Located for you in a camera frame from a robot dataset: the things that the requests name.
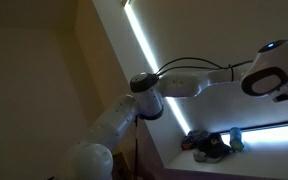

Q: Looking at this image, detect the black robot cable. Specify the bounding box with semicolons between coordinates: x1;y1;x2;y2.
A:
155;57;254;82

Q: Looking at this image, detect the crumpled dark cloth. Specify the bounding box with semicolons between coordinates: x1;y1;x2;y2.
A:
181;130;210;150

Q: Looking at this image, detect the blue bottle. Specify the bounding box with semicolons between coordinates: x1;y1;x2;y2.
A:
230;127;244;152

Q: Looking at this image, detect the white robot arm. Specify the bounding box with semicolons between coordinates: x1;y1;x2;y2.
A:
56;40;288;180

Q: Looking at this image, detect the dark blue cap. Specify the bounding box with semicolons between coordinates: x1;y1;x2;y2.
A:
193;133;232;164

